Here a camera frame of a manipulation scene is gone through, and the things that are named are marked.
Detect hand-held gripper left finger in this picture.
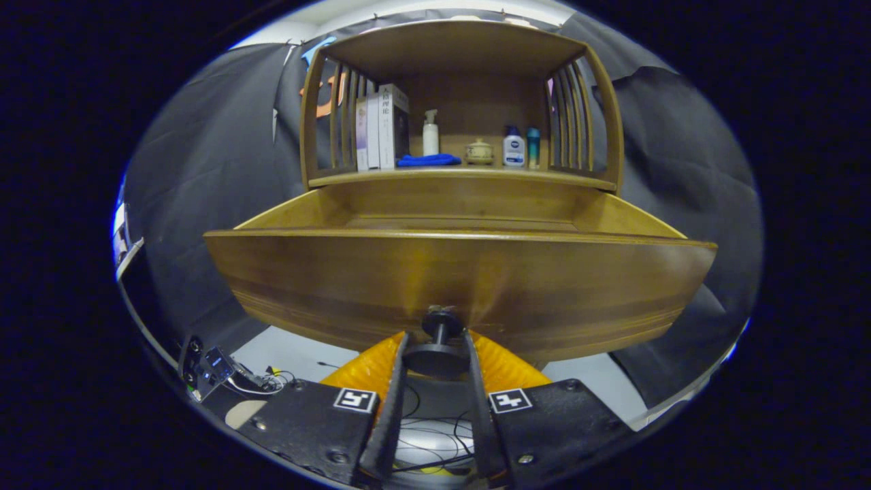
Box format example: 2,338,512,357
235,330,410,487

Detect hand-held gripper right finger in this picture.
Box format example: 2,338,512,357
463,329,640,487

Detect wooden drawer with black knob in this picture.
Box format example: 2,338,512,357
203,178,719,378

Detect wooden countertop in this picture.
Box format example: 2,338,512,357
308,167,617,193

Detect wooden cabinet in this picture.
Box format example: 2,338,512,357
299,19,625,195

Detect black electronic box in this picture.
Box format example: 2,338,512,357
178,333,235,402

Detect blue cloth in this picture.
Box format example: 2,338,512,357
397,153,463,167

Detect white lotion bottle blue cap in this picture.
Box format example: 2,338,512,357
502,125,526,168

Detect white pump bottle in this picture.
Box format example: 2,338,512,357
422,109,440,157

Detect white-spined book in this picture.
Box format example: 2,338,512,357
366,94,382,171

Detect purple-spined book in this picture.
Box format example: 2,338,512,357
355,97,369,171

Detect grey book with portrait cover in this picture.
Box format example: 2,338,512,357
378,83,411,169

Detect white and blue device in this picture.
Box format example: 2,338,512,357
112,184,145,280

